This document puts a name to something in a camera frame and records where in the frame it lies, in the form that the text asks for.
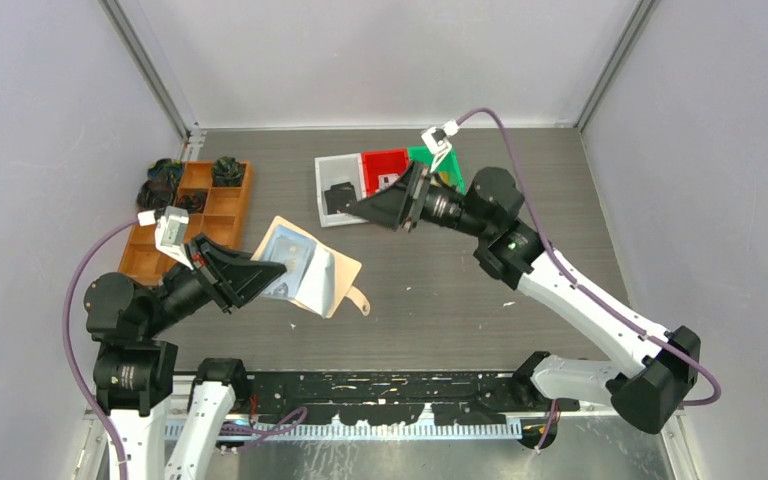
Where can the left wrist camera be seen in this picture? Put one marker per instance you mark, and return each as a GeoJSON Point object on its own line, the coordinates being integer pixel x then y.
{"type": "Point", "coordinates": [171, 226]}

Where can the clear card sleeve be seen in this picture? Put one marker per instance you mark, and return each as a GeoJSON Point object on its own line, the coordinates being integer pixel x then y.
{"type": "Point", "coordinates": [309, 280]}

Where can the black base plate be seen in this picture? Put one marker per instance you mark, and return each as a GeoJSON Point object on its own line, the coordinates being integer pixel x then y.
{"type": "Point", "coordinates": [393, 405]}

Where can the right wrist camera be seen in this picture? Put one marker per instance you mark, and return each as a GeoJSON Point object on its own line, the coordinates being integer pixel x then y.
{"type": "Point", "coordinates": [437, 140]}

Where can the orange wooden compartment tray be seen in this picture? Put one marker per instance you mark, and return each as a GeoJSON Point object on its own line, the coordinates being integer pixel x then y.
{"type": "Point", "coordinates": [223, 221]}

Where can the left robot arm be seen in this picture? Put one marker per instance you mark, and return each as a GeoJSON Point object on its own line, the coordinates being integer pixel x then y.
{"type": "Point", "coordinates": [134, 371]}

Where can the white plastic bin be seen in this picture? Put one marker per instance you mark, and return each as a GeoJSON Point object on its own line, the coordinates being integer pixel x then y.
{"type": "Point", "coordinates": [331, 170]}

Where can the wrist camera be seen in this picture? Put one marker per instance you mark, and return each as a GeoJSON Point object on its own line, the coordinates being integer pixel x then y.
{"type": "Point", "coordinates": [437, 140]}
{"type": "Point", "coordinates": [171, 226]}

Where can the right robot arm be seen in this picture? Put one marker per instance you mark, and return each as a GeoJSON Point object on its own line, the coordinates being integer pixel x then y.
{"type": "Point", "coordinates": [649, 370]}

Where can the dark fabric bundle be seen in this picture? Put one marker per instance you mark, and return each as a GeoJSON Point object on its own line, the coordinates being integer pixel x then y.
{"type": "Point", "coordinates": [154, 195]}
{"type": "Point", "coordinates": [166, 171]}
{"type": "Point", "coordinates": [193, 201]}
{"type": "Point", "coordinates": [227, 171]}

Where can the red plastic bin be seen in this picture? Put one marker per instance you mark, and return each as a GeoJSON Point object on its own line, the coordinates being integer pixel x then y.
{"type": "Point", "coordinates": [381, 168]}

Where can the beige card holder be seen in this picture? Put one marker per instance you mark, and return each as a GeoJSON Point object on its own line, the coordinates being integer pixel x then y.
{"type": "Point", "coordinates": [346, 271]}

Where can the green plastic bin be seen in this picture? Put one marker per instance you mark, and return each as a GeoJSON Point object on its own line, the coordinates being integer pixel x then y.
{"type": "Point", "coordinates": [448, 168]}

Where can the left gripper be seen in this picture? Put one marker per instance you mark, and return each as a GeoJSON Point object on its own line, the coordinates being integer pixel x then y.
{"type": "Point", "coordinates": [226, 274]}

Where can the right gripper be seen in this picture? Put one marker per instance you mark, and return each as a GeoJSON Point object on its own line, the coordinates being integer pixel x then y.
{"type": "Point", "coordinates": [400, 204]}

